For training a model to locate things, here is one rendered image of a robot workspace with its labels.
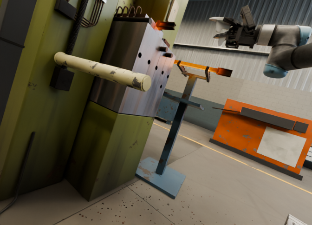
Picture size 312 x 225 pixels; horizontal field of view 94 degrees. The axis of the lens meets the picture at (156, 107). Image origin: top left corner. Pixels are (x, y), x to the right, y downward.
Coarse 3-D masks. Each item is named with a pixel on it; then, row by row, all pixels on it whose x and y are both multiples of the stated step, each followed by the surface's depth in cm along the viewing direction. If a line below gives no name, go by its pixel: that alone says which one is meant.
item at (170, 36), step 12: (144, 0) 121; (156, 0) 115; (168, 0) 110; (180, 0) 120; (132, 12) 125; (144, 12) 119; (156, 12) 114; (168, 12) 111; (180, 12) 125; (168, 36) 121
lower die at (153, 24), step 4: (120, 16) 82; (124, 16) 80; (132, 16) 77; (136, 16) 76; (140, 16) 75; (144, 16) 73; (148, 16) 75; (152, 20) 79; (152, 24) 80; (156, 28) 84; (156, 32) 85; (160, 32) 88; (160, 36) 89
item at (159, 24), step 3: (159, 21) 82; (162, 21) 81; (156, 24) 82; (159, 24) 82; (162, 24) 82; (165, 24) 81; (168, 24) 80; (171, 24) 80; (174, 24) 79; (159, 27) 83; (162, 27) 82; (165, 27) 81; (168, 27) 80; (171, 27) 79; (159, 30) 86
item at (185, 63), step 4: (176, 60) 112; (184, 64) 109; (188, 64) 108; (192, 64) 107; (196, 64) 106; (200, 68) 106; (204, 68) 103; (212, 68) 101; (216, 68) 100; (220, 68) 100; (224, 68) 99; (216, 72) 100; (220, 72) 100; (224, 72) 99; (228, 72) 98; (228, 76) 98
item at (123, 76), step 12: (60, 60) 56; (72, 60) 52; (84, 60) 50; (84, 72) 51; (96, 72) 46; (108, 72) 43; (120, 72) 41; (132, 72) 40; (132, 84) 39; (144, 84) 38
